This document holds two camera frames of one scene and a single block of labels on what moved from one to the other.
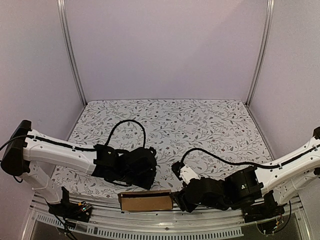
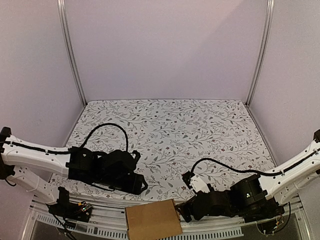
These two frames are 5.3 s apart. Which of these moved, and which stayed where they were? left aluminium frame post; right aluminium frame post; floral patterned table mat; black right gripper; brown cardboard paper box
Moved: brown cardboard paper box; black right gripper
Stayed: right aluminium frame post; floral patterned table mat; left aluminium frame post
